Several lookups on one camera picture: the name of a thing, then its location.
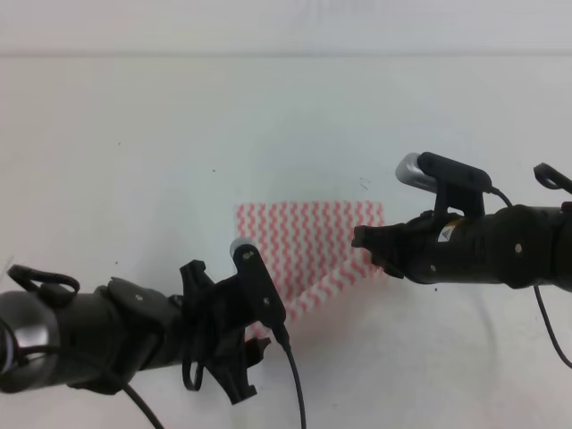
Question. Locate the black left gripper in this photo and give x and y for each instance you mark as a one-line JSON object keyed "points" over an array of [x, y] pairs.
{"points": [[214, 318]]}

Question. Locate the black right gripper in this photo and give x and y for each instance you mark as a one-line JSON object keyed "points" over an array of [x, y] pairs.
{"points": [[423, 249]]}

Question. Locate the pink white wavy towel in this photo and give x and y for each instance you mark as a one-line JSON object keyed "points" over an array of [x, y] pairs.
{"points": [[306, 248]]}

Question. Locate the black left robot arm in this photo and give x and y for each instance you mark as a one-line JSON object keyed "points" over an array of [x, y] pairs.
{"points": [[53, 334]]}

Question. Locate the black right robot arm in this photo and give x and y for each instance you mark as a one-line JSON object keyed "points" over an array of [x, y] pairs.
{"points": [[519, 246]]}

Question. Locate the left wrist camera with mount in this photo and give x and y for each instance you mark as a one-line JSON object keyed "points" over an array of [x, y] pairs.
{"points": [[257, 283]]}

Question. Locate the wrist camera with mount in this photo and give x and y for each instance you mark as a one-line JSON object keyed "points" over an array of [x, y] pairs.
{"points": [[257, 283], [455, 185]]}

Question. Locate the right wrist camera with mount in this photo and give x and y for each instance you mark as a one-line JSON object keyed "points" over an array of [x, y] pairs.
{"points": [[455, 185]]}

